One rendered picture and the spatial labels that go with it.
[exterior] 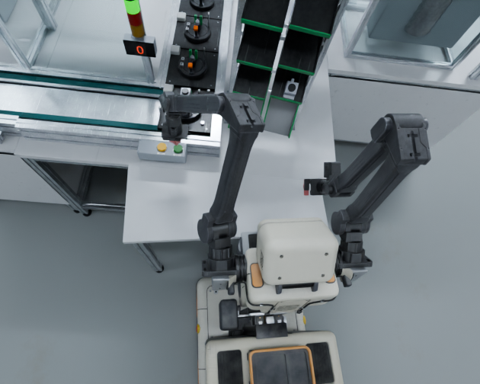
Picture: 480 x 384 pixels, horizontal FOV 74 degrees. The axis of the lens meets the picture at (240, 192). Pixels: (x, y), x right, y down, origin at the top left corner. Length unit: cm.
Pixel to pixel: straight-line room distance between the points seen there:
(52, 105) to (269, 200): 111
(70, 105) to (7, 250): 122
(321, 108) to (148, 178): 98
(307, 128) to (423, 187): 151
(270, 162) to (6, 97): 127
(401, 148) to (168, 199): 99
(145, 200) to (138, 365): 112
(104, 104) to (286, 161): 92
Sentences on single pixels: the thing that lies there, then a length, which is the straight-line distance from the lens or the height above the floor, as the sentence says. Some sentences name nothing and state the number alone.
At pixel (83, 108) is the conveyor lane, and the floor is 92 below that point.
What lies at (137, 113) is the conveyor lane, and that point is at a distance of 163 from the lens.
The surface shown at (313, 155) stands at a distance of 164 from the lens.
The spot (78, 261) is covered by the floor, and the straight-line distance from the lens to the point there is 239.
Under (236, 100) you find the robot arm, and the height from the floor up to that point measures 156.
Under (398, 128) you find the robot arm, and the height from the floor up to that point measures 162.
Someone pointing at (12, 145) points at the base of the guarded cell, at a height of 86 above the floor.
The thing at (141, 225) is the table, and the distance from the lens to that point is 142.
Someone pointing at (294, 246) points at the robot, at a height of 139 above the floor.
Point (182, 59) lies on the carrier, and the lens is 171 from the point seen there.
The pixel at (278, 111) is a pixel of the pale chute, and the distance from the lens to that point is 147.
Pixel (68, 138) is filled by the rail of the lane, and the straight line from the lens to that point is 164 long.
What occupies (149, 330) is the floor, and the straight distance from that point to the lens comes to 222.
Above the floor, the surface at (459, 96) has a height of 76.
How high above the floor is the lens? 219
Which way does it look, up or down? 66 degrees down
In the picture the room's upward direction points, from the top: 14 degrees clockwise
